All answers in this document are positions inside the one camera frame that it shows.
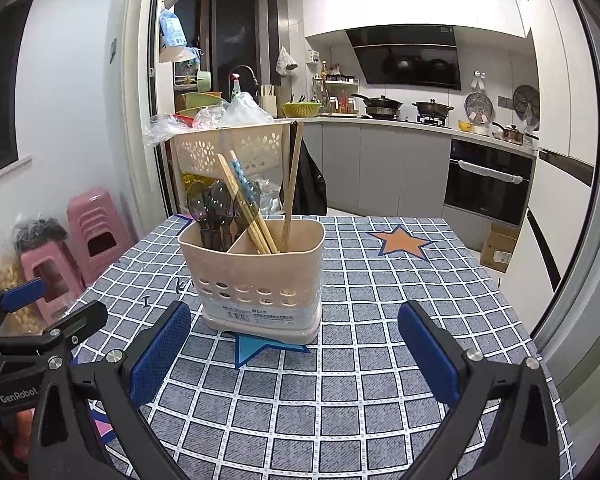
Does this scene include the black range hood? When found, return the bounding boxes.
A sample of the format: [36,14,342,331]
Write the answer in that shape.
[346,24,462,91]

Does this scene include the grey kitchen cabinets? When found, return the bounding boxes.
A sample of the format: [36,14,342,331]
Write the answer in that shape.
[303,118,452,218]

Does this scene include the cardboard box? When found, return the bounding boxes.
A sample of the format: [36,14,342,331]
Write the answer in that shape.
[480,222,520,273]

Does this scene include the beige perforated storage cart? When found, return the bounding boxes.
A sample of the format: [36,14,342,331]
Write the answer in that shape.
[168,122,287,221]

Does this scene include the black wok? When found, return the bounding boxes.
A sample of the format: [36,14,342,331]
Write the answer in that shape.
[352,93,402,120]

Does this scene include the green colander basket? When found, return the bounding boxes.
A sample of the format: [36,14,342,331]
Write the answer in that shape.
[282,101,321,118]

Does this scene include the bag of yellow balls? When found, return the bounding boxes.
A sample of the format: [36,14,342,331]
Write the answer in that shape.
[0,240,43,336]

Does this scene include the black built-in oven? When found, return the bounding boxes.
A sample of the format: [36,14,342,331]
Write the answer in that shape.
[444,140,533,226]

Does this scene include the blue patterned chopstick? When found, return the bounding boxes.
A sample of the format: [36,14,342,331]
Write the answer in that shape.
[230,151,257,204]

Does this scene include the short pink plastic stool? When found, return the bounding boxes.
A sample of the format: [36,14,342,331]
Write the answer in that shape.
[20,242,85,325]

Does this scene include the black pot on stove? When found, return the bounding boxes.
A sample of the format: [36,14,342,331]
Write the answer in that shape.
[413,99,454,127]

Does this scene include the black hanging garment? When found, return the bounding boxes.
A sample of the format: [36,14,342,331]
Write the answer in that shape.
[292,143,327,216]

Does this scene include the tall pink plastic stool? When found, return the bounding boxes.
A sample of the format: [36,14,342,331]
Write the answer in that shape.
[67,186,132,285]

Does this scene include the beige utensil holder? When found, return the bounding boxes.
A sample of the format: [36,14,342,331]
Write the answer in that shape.
[178,218,325,344]

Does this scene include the wooden chopstick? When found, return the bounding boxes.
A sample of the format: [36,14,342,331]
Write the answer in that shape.
[218,154,273,255]
[280,120,298,252]
[230,151,278,255]
[283,122,303,252]

